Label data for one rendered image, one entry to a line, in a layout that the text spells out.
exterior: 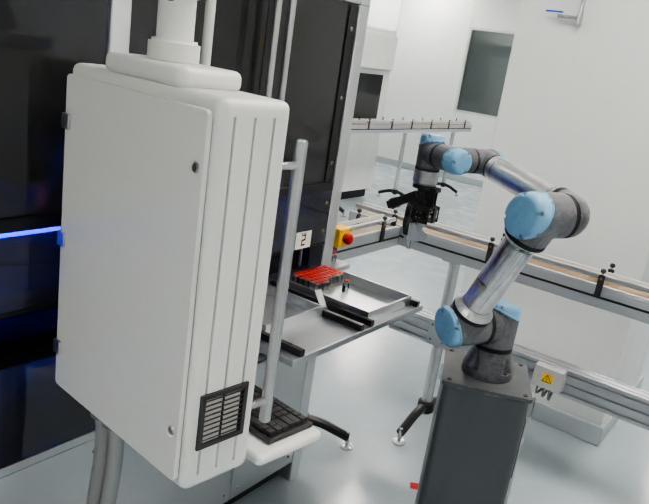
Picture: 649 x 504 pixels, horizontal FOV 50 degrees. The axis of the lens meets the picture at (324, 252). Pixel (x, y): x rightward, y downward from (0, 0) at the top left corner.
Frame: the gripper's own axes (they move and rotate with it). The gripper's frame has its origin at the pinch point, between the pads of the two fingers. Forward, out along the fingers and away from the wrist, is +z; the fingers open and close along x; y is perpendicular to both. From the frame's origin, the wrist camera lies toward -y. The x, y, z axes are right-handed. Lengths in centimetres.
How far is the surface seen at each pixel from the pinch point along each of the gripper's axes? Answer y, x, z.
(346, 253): -46, 39, 23
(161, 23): -5, -101, -56
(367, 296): -10.9, -0.3, 21.4
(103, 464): -16, -100, 44
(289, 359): 3, -59, 22
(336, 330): -0.4, -32.9, 21.6
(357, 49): -36, 9, -56
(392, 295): -4.8, 5.6, 20.3
